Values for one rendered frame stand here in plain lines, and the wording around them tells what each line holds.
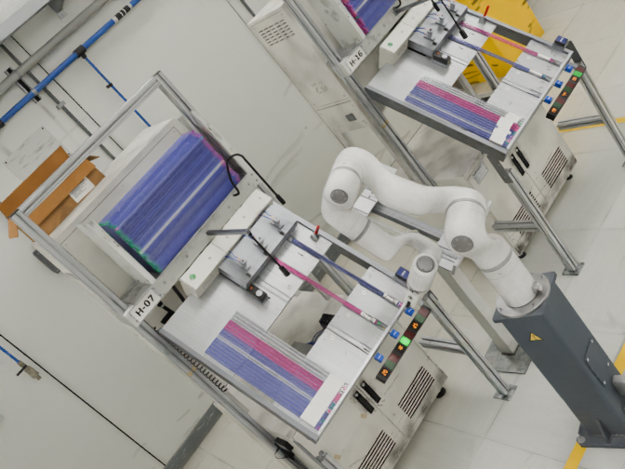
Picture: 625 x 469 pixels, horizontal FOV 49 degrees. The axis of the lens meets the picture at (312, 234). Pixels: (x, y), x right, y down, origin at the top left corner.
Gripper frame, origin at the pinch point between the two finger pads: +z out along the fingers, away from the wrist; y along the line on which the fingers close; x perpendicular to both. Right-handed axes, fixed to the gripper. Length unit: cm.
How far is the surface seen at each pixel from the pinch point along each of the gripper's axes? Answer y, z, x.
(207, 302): -40, 10, 66
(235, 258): -21, 4, 66
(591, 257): 91, 56, -52
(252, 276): -24, 5, 56
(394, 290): 4.2, 10.2, 9.0
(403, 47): 112, 10, 70
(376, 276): 5.2, 10.2, 18.1
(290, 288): -17.4, 10.2, 42.9
